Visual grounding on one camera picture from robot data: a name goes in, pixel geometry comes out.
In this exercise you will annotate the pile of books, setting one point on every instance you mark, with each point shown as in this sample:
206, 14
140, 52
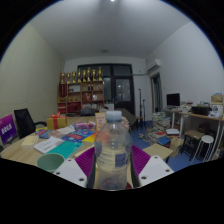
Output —
160, 123

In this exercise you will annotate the dark glass door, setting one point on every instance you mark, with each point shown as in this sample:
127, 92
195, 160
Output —
123, 90

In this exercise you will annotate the white paper sheet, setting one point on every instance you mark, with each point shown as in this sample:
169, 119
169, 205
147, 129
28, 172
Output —
66, 130

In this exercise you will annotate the small light wooden table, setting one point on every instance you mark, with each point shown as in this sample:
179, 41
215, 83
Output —
157, 150

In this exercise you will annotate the blue book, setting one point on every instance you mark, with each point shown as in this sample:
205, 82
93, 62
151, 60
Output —
78, 135

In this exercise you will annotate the black computer monitor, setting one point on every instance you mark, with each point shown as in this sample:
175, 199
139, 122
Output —
173, 99

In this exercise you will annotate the white book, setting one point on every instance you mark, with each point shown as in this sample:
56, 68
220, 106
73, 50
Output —
48, 145

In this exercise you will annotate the cardboard box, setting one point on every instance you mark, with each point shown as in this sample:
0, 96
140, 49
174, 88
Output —
216, 99

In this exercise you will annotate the blue patterned booklet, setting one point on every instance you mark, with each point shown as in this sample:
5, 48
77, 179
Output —
42, 133

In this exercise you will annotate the yellow gift box red ribbon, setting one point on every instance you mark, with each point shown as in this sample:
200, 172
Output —
56, 122

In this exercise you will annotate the clear plastic water bottle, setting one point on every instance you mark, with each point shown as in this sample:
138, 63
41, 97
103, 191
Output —
113, 153

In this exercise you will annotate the tan upright carton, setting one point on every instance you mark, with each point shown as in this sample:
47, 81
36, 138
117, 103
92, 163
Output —
100, 121

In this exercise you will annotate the white round stool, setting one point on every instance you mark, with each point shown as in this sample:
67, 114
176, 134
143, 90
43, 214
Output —
206, 139

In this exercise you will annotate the teal book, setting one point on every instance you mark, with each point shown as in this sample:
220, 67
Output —
65, 149

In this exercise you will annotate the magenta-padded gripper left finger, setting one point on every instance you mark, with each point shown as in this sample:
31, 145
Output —
71, 171

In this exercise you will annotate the flower bouquet in pot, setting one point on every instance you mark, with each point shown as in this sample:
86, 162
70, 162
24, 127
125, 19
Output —
125, 122

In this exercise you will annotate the white air conditioner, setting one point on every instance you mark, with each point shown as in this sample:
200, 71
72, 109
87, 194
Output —
154, 65

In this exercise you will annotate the wooden shelf unit with trophies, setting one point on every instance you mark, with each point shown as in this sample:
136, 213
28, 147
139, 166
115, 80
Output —
81, 96

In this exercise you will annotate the green cup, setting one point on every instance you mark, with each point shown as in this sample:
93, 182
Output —
50, 162

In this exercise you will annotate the black office chair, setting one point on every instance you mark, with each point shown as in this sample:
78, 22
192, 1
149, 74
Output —
24, 121

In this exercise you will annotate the purple sign board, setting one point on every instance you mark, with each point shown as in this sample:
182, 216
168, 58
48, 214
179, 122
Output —
7, 129

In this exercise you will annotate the brown wooden stool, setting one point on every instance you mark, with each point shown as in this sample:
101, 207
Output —
193, 134

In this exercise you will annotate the pink box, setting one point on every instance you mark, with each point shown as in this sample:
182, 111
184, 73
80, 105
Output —
85, 125

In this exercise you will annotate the orange book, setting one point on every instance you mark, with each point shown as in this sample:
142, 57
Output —
90, 138

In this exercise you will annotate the grey padded chair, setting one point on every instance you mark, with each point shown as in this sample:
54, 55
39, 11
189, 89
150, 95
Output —
128, 115

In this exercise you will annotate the long wooden side desk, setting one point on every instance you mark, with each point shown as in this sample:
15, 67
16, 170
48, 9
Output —
200, 116

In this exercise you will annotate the beige notebook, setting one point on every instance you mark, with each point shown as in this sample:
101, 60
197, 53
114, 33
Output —
30, 141

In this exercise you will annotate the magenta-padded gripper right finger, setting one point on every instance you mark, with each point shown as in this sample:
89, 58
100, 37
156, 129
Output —
155, 169

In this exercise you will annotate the black microphone stand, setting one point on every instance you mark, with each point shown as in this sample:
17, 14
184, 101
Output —
140, 106

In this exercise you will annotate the flat round red coaster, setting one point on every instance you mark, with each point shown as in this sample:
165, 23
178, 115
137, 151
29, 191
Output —
129, 186

